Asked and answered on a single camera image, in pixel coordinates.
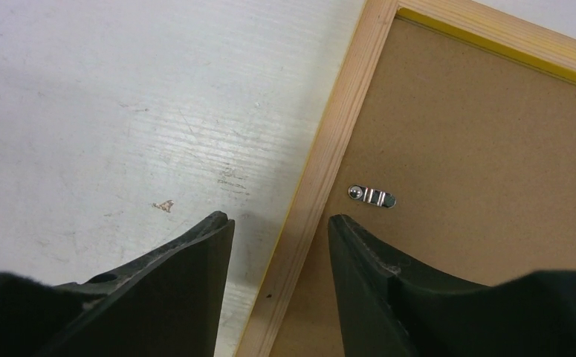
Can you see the yellow wooden picture frame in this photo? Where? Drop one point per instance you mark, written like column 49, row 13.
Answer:
column 470, row 21

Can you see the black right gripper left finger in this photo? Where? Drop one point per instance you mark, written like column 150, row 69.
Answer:
column 164, row 303

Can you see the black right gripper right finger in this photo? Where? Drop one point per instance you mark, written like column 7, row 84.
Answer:
column 391, row 304

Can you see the small metal turn clip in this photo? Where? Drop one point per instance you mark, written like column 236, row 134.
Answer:
column 371, row 196

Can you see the brown cardboard backing board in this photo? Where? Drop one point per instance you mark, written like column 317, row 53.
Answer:
column 480, row 154

